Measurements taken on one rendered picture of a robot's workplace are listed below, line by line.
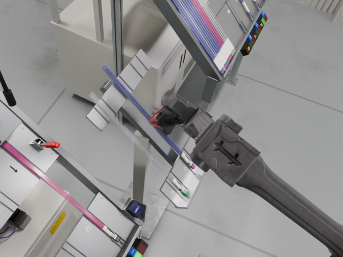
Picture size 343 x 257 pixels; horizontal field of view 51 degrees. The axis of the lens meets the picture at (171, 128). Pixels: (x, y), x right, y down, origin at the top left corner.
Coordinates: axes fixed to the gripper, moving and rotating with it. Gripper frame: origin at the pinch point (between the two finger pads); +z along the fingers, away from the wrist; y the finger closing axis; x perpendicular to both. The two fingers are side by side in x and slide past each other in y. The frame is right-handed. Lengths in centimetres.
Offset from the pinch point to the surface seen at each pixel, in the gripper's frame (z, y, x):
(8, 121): 1.8, 32.9, -34.2
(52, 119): 123, -28, 6
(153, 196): 65, -12, 64
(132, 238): 5.7, 33.7, 21.1
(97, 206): 7.8, 32.7, 4.5
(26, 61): 154, -60, -27
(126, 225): 7.8, 31.0, 18.0
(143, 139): 9.8, 1.8, 6.7
